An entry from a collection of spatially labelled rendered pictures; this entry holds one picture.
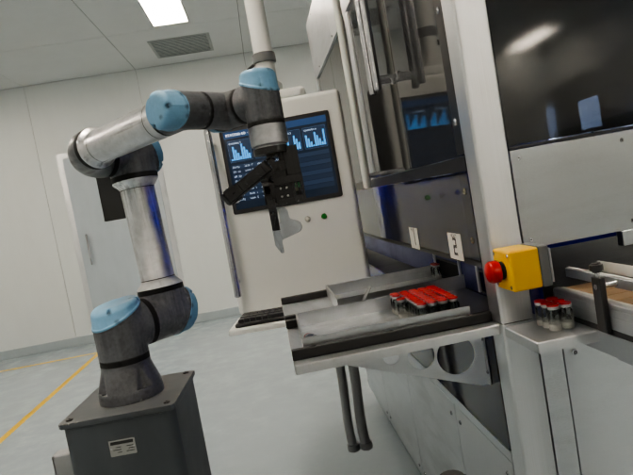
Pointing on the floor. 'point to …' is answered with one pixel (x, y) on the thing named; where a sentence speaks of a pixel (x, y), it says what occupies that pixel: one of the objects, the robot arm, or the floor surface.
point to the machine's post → (497, 228)
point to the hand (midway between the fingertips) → (278, 247)
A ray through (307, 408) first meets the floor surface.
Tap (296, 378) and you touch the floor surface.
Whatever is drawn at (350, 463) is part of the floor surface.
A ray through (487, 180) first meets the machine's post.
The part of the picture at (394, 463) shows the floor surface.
